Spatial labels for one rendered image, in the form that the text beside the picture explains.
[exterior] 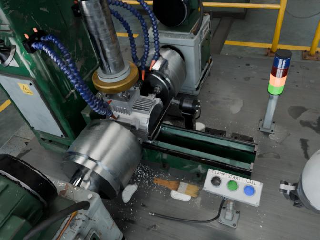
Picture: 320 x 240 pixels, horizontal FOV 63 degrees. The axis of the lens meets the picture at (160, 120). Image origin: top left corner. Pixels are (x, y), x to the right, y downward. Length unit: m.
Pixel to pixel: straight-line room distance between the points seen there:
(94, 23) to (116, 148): 0.41
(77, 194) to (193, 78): 0.92
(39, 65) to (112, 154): 0.40
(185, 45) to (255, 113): 0.51
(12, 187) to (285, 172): 1.01
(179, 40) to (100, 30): 0.55
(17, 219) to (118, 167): 0.37
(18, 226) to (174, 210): 0.64
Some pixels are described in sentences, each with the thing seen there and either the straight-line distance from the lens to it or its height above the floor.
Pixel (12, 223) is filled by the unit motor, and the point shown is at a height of 1.31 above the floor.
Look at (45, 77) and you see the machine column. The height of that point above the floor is 1.31.
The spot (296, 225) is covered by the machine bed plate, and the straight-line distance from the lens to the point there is 1.14.
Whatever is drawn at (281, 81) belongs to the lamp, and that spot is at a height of 1.10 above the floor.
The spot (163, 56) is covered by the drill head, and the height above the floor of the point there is 1.16.
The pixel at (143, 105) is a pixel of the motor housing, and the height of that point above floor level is 1.11.
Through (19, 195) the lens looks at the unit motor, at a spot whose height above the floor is 1.32.
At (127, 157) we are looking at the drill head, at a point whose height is 1.09.
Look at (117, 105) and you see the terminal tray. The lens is 1.08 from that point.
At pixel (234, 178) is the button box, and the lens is 0.86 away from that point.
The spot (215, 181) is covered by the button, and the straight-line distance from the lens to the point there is 0.85.
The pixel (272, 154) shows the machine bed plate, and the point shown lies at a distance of 1.29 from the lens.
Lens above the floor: 1.80
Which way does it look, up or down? 45 degrees down
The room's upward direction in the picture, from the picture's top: 11 degrees counter-clockwise
